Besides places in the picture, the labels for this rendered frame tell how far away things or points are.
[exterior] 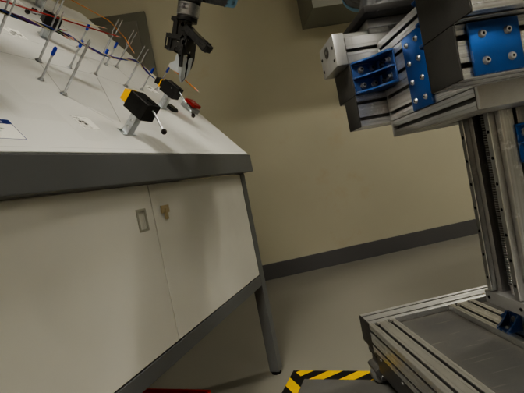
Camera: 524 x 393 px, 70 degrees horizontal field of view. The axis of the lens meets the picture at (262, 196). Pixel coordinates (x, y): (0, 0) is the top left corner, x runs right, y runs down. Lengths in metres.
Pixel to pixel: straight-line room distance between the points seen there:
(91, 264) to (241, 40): 2.54
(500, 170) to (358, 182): 2.16
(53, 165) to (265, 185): 2.31
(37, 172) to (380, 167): 2.74
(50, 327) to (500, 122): 0.99
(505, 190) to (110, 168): 0.87
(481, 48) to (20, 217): 0.80
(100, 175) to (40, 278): 0.22
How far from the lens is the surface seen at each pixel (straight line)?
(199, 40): 1.37
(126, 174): 0.85
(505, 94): 0.87
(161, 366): 0.97
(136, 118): 0.96
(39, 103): 0.91
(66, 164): 0.75
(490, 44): 0.75
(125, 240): 0.88
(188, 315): 1.05
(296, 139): 2.98
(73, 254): 0.78
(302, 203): 2.96
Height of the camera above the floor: 0.75
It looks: 2 degrees down
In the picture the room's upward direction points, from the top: 11 degrees counter-clockwise
